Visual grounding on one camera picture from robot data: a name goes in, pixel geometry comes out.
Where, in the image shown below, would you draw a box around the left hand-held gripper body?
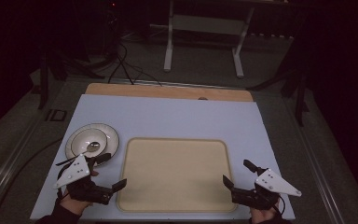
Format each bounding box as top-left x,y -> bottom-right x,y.
53,153 -> 115,206

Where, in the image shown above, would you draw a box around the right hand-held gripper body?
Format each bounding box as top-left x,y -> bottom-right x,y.
230,168 -> 303,211

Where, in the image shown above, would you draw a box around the metal spoon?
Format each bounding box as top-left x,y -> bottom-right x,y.
55,141 -> 102,167

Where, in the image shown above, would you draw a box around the white plate with dark rim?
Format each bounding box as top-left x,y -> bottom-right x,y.
64,122 -> 120,161

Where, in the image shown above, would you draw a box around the white shallow bowl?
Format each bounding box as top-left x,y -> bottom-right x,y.
70,128 -> 108,158

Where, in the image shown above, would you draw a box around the person's right hand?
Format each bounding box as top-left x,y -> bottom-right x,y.
249,199 -> 282,224

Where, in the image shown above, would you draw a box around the person's left hand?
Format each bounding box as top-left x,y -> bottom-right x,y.
59,169 -> 100,217

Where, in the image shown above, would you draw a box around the beige tray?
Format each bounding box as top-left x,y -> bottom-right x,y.
116,136 -> 239,214

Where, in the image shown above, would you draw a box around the black floor socket box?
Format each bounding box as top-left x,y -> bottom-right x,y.
45,108 -> 68,123

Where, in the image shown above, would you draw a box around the pale blue table board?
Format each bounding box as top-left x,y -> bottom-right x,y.
29,93 -> 296,222

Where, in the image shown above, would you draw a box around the black stand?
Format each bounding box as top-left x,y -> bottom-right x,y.
36,46 -> 68,110
247,60 -> 312,128

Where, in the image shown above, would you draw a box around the wooden table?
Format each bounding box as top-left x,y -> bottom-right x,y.
84,82 -> 255,103

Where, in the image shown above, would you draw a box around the white metal stand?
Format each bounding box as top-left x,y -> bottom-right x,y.
162,0 -> 256,79

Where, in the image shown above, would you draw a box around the left hand-held gripper cable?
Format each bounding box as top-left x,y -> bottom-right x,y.
55,163 -> 71,201

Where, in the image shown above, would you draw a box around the hand-held gripper cable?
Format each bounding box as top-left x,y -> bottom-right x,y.
55,163 -> 71,201
276,195 -> 289,217

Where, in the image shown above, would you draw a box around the right hand-held gripper cable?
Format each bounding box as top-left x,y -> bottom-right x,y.
276,195 -> 289,217

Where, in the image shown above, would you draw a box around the metal floor rail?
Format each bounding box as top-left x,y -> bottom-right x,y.
0,116 -> 46,216
287,102 -> 348,224

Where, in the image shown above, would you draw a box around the black floor cable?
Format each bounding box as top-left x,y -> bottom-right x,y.
0,137 -> 63,222

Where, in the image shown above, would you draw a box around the black floor cables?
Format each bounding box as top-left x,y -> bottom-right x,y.
106,40 -> 163,87

